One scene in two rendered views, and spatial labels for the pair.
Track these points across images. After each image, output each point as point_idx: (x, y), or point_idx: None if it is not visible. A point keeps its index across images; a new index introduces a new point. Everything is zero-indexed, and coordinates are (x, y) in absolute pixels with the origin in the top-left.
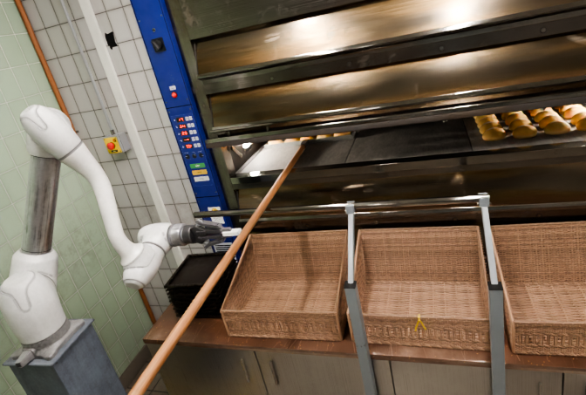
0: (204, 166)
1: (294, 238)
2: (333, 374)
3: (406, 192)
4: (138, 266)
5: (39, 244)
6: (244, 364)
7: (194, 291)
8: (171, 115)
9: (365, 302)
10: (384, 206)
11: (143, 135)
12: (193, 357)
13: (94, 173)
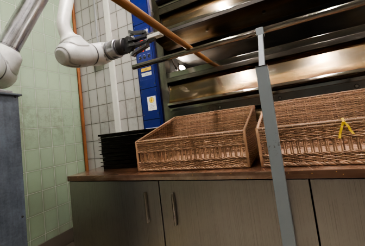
0: None
1: (208, 117)
2: (239, 208)
3: (307, 66)
4: (70, 41)
5: (9, 38)
6: (146, 199)
7: (119, 139)
8: (135, 30)
9: None
10: (292, 21)
11: None
12: (102, 196)
13: None
